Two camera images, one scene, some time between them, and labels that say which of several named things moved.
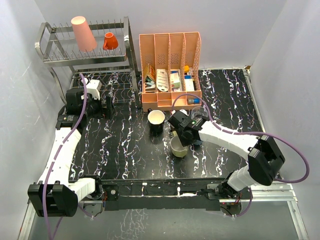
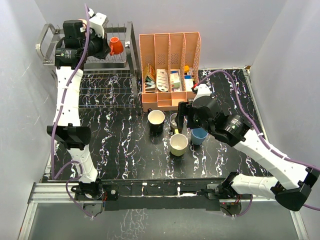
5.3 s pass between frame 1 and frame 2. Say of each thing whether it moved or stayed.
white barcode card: stayed
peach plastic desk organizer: stayed
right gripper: moved
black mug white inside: stayed
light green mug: stayed
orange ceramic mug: moved
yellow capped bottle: stayed
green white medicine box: stayed
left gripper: moved
